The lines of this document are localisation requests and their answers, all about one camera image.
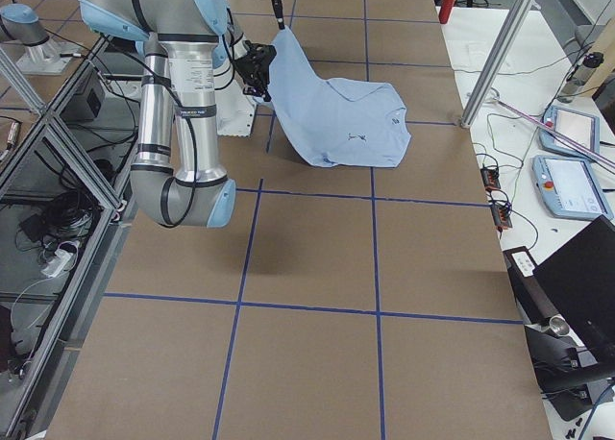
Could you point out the light blue t-shirt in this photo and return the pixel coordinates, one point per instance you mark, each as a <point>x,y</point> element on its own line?
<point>335,121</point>

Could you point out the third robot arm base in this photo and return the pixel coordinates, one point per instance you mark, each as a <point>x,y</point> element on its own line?
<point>43,55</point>

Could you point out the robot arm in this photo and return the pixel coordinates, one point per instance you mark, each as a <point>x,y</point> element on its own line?
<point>200,74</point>

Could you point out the red cylinder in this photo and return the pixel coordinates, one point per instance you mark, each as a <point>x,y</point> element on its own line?
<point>447,0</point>

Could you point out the white power strip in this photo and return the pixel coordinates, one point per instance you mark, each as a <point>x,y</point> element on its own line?
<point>60,262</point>

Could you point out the water bottle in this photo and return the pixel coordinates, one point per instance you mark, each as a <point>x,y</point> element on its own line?
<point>580,75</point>

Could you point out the reacher grabber stick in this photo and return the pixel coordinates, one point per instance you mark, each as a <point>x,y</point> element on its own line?
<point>596,157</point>

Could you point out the far blue teach pendant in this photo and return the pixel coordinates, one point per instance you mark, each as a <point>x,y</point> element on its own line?
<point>582,127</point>

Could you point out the blue teach pendant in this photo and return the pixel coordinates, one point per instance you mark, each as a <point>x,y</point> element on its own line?
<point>569,188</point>
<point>582,127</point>

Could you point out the near blue teach pendant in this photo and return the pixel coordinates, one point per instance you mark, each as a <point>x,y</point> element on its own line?
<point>569,188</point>

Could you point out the aluminium frame cage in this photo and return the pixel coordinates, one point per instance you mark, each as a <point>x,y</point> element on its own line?
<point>64,186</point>

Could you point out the aluminium frame post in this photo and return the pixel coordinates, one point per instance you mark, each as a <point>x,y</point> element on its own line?
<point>502,44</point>

